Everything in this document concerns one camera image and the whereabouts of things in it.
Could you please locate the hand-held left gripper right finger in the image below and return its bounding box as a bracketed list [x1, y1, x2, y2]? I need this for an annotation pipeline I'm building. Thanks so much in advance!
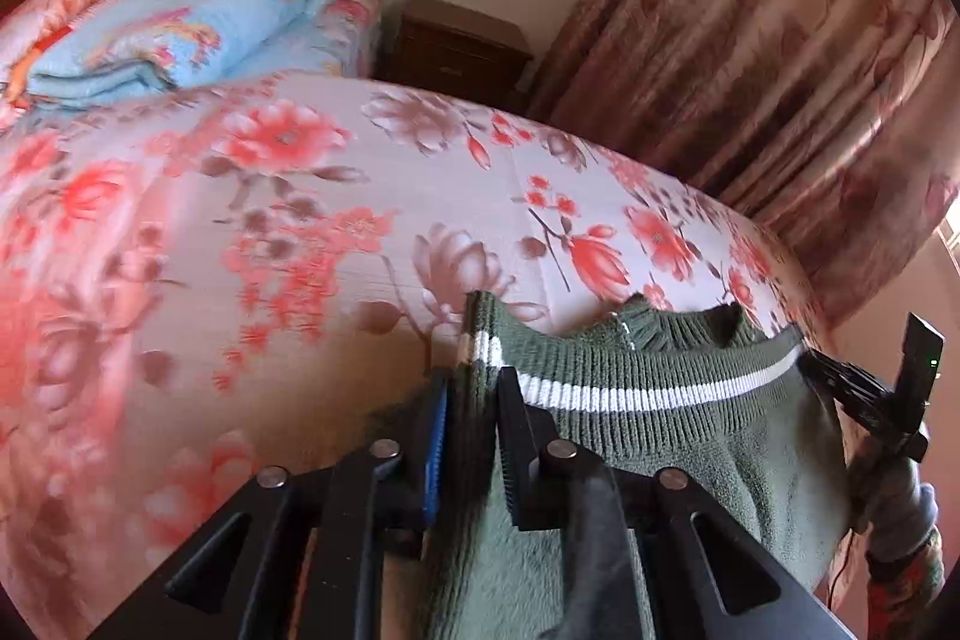
[496, 365, 850, 640]

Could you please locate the wooden nightstand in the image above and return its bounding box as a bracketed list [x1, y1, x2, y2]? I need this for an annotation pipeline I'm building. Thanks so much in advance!
[377, 0, 535, 103]

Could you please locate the pink floral curtain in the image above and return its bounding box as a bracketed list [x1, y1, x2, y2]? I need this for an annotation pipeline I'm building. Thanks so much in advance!
[523, 0, 960, 330]

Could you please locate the person's right hand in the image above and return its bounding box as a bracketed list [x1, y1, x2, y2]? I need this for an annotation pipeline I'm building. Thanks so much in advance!
[847, 436, 943, 563]

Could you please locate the green knit sweater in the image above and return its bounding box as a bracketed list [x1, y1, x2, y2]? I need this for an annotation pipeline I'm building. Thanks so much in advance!
[367, 290, 857, 640]

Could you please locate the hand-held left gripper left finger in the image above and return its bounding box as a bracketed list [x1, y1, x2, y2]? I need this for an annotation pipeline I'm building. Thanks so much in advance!
[90, 373, 452, 640]

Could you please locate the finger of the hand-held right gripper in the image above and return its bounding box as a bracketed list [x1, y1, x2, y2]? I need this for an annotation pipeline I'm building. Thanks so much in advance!
[799, 349, 932, 462]

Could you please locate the window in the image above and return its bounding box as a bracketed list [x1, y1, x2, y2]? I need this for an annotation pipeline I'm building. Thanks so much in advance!
[937, 218, 960, 275]

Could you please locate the blue floral folded quilt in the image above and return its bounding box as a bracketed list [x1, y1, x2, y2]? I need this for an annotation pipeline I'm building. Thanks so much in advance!
[26, 0, 377, 110]

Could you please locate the pink floral bed sheet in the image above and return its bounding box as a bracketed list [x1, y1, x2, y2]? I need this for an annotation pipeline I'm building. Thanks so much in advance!
[0, 0, 833, 640]

